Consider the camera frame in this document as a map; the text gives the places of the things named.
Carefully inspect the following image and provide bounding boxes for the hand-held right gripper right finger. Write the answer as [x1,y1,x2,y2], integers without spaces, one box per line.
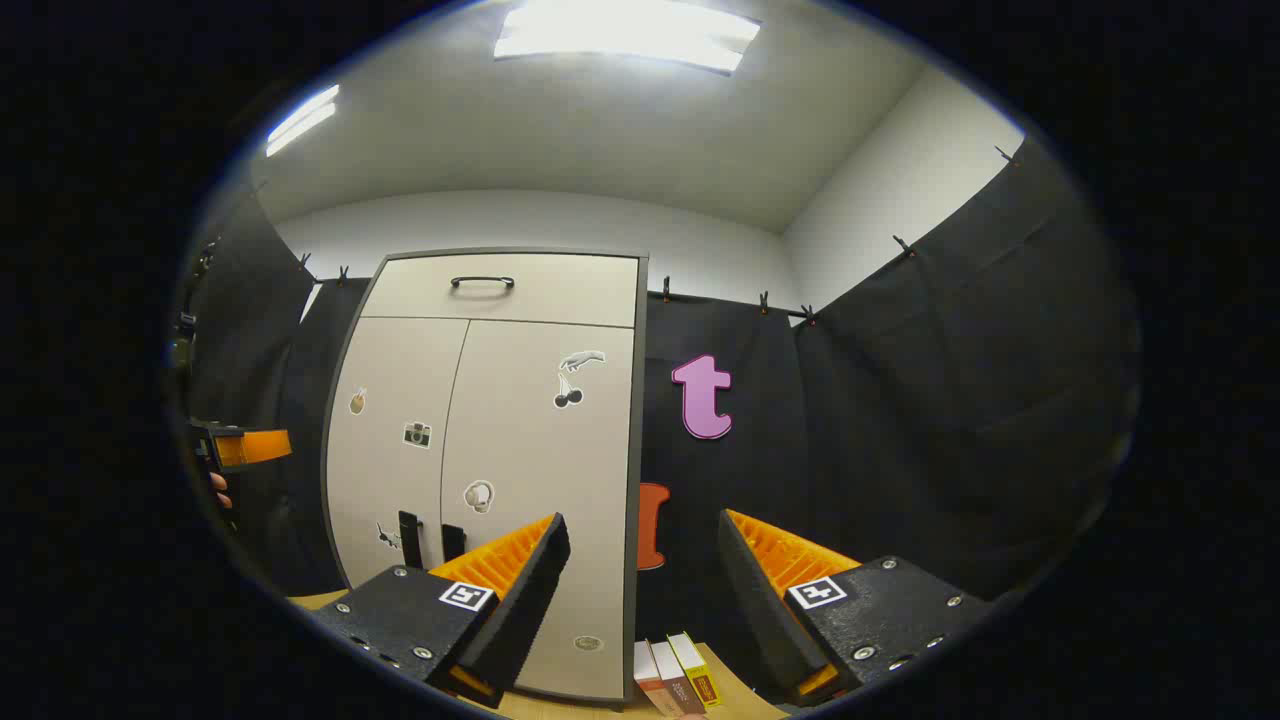
[717,508,991,706]

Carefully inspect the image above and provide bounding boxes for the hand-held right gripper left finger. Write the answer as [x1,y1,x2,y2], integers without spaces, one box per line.
[310,512,571,711]

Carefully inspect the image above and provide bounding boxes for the cabinet door with headphone sticker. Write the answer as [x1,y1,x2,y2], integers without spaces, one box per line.
[430,320,636,701]

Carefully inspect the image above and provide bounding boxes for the cabinet door with camera sticker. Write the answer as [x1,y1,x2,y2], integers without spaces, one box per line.
[326,317,471,591]

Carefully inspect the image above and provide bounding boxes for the beige double-door shoe cabinet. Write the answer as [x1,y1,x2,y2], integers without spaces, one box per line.
[320,247,649,709]

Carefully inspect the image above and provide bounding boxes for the beige cabinet drawer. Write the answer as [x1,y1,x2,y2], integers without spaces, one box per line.
[360,253,639,329]

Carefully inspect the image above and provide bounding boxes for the black backdrop cloth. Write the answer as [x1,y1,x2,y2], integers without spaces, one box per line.
[185,135,1141,701]

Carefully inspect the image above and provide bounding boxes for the narrow ceiling light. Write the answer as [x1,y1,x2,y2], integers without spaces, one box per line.
[265,84,341,158]

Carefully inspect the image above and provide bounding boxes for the large ceiling light panel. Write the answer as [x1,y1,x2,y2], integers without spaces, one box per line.
[493,0,763,76]

